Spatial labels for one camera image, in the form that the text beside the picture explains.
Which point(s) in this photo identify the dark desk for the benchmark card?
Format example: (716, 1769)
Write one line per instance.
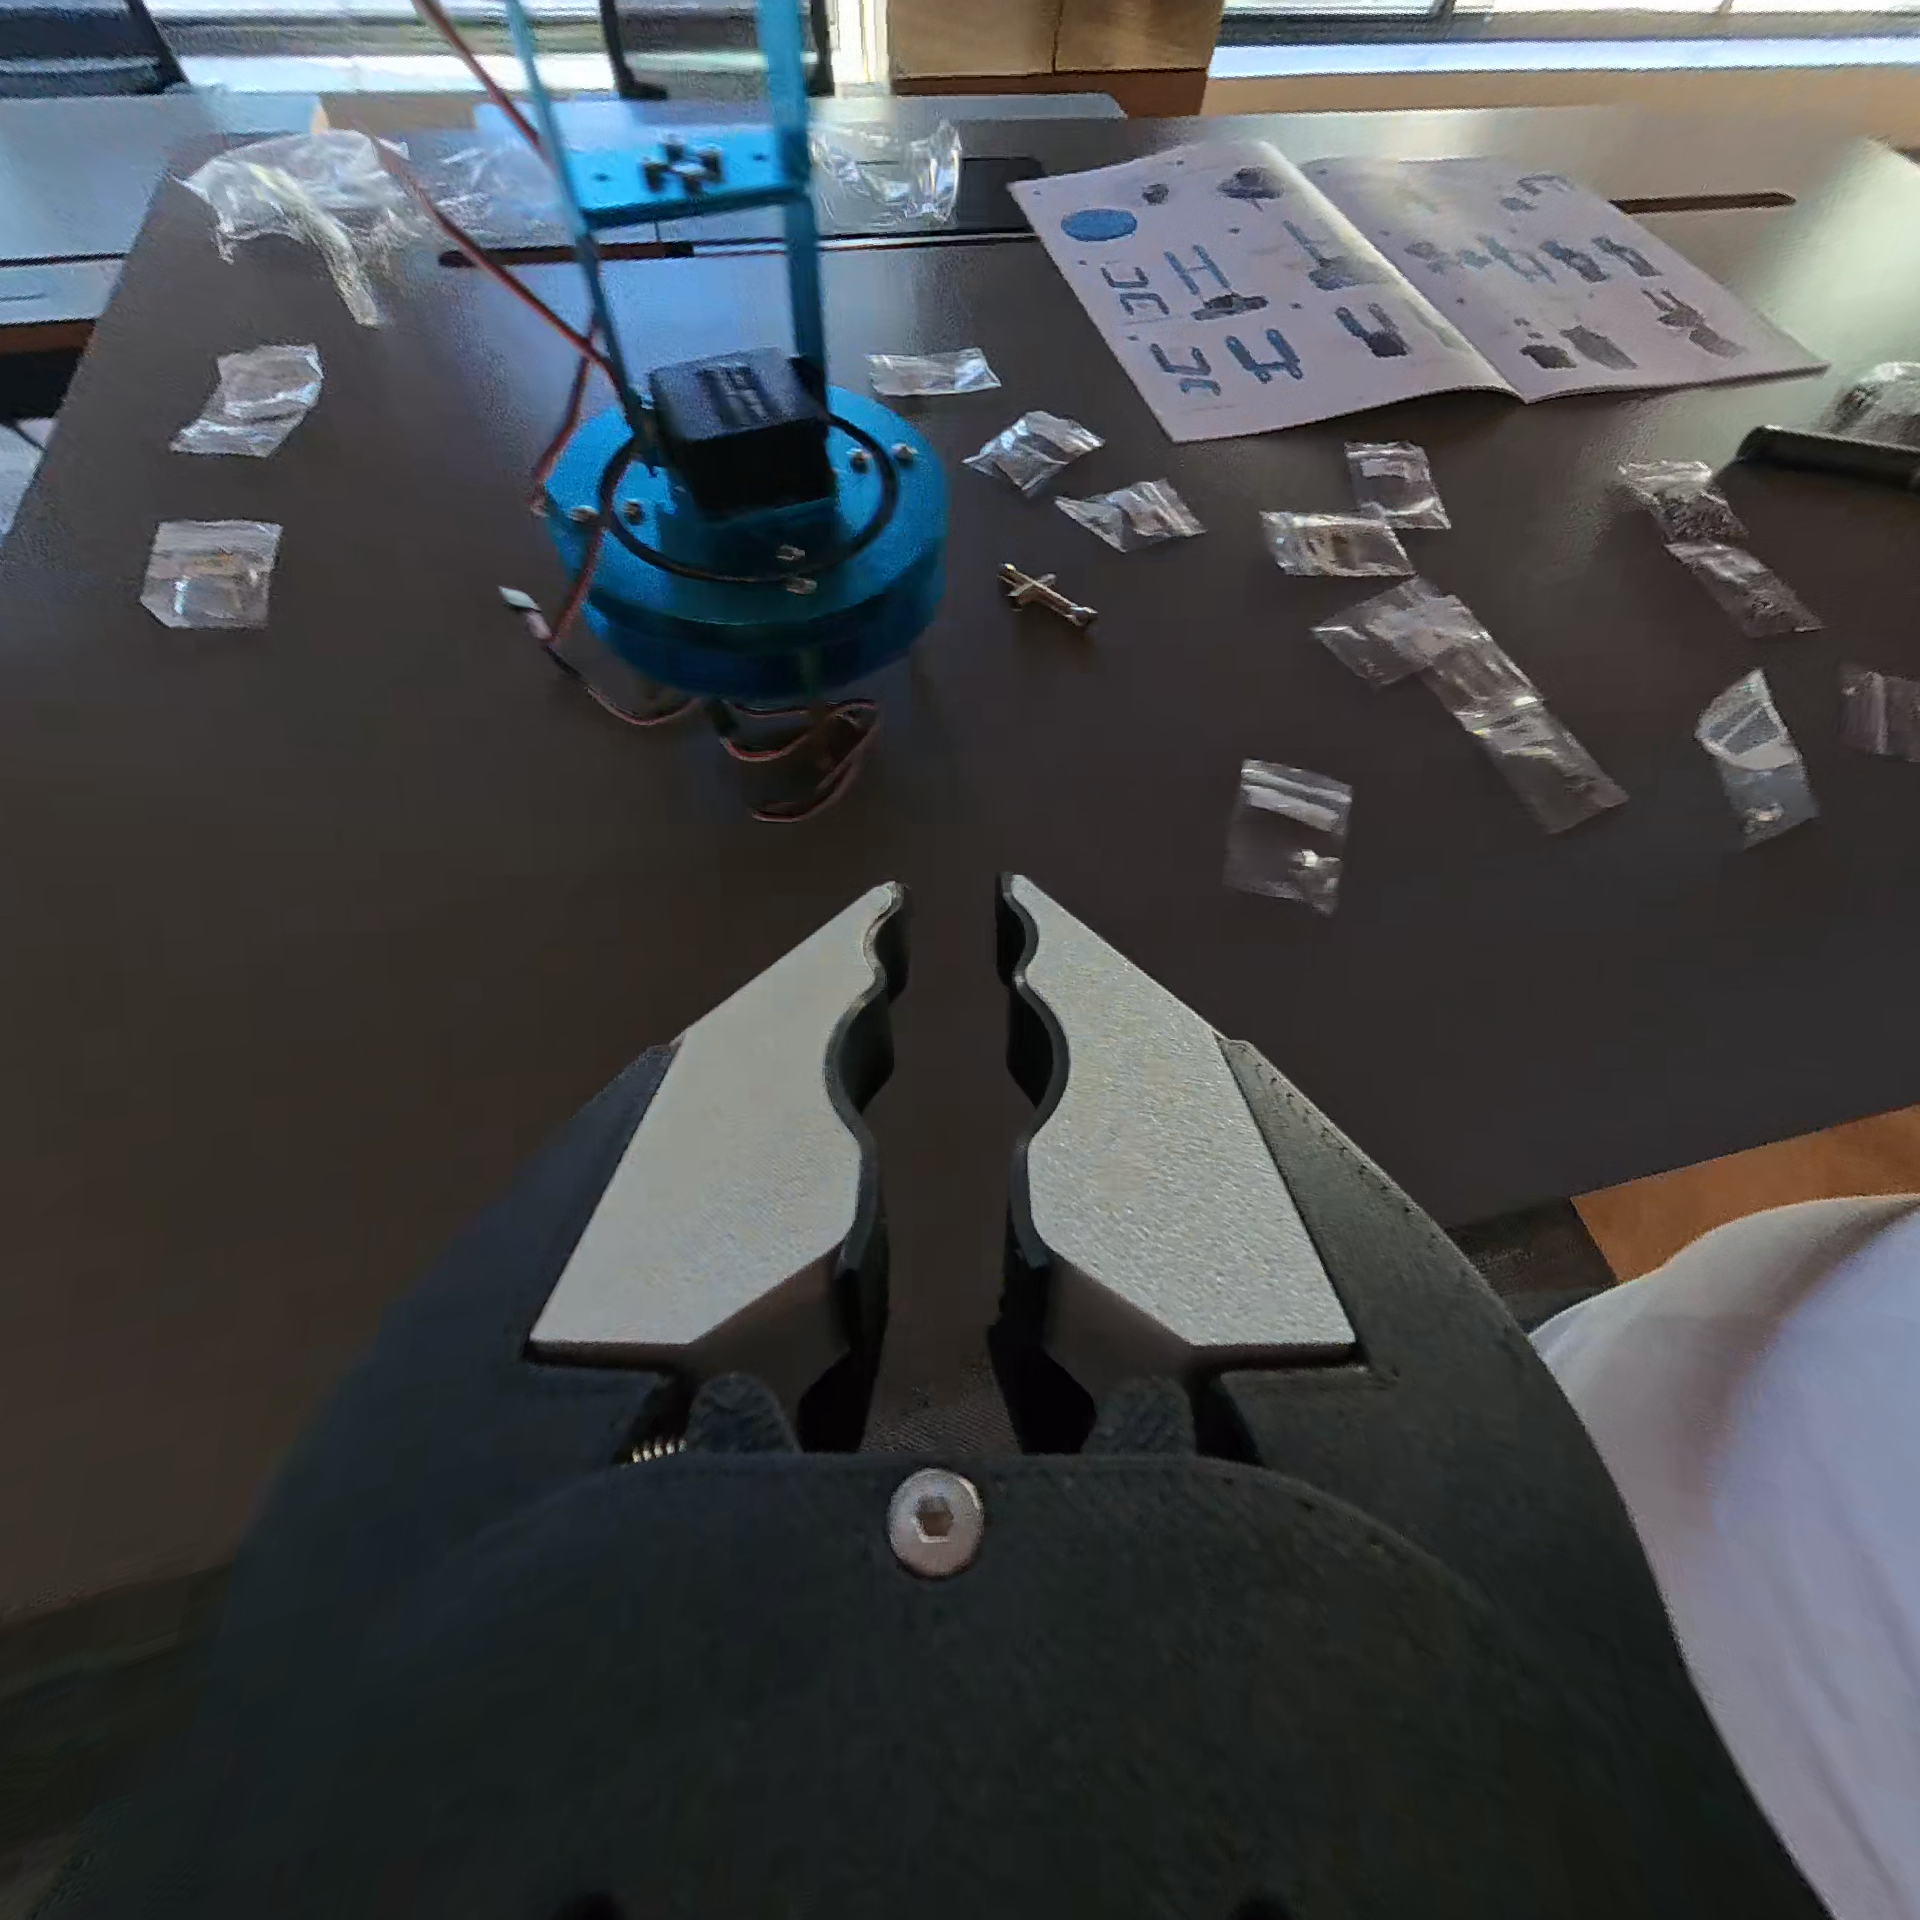
(374, 976)

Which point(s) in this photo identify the crumpled clear plastic wrap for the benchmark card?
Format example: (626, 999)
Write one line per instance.
(287, 195)
(886, 174)

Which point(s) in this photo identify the black mesh office chair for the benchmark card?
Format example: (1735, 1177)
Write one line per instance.
(818, 46)

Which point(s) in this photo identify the blue toy robot arm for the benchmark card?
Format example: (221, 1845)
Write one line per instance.
(750, 599)

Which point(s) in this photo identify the scatter of small parts bags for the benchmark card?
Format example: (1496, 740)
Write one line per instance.
(1486, 706)

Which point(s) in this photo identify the grey desk with wooden edge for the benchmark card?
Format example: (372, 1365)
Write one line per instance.
(121, 182)

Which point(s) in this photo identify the black seat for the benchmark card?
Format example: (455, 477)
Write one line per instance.
(1517, 1259)

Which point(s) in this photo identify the brown cardboard box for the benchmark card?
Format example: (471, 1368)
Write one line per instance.
(1052, 53)

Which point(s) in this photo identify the metal cross wrench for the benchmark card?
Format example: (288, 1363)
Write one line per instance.
(1048, 597)

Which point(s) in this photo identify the large glass window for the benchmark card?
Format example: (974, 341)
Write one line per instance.
(1501, 23)

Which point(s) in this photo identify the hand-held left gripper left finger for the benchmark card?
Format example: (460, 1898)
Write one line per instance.
(720, 1199)

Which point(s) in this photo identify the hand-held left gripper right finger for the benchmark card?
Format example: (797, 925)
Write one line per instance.
(1172, 1199)

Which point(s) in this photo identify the open instruction booklet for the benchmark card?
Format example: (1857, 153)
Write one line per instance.
(1351, 345)

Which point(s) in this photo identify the black metal bar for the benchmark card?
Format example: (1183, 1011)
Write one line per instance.
(1829, 455)

